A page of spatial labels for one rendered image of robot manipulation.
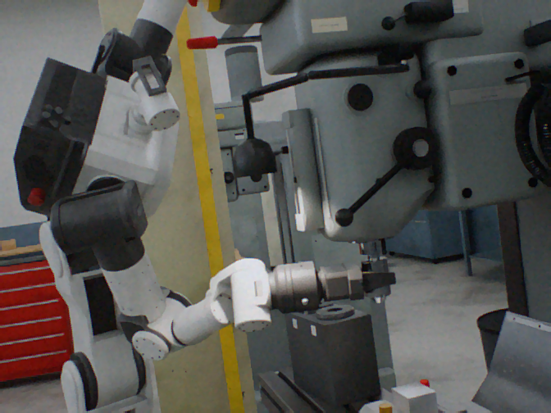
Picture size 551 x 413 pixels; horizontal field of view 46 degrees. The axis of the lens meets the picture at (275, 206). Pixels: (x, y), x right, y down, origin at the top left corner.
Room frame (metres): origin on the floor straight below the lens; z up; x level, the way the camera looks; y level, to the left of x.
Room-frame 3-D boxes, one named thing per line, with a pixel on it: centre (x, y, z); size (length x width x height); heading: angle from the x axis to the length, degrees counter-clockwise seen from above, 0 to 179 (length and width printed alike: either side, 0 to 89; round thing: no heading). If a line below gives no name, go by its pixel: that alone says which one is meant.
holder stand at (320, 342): (1.53, -0.08, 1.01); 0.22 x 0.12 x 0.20; 23
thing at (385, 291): (1.17, -0.16, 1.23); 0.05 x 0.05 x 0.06
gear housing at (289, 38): (1.18, -0.20, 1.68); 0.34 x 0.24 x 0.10; 105
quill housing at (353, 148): (1.17, -0.17, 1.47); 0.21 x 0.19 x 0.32; 15
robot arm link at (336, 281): (1.17, -0.07, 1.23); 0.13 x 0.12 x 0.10; 0
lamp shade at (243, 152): (1.08, 0.02, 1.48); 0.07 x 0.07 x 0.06
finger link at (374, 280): (1.13, -0.16, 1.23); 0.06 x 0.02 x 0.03; 90
